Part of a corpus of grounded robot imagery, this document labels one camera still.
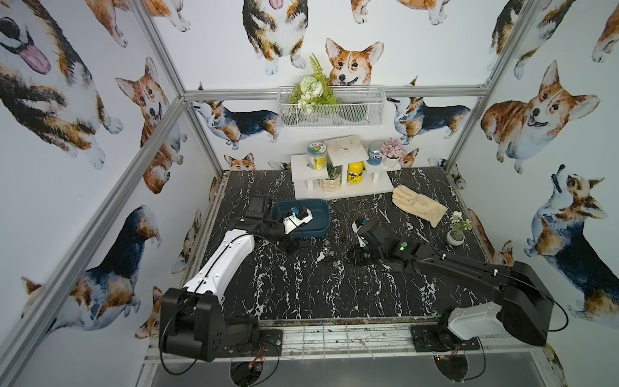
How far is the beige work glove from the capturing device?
1055 millimetres

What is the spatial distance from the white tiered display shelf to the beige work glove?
0.19 feet

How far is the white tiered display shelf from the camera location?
996 millimetres
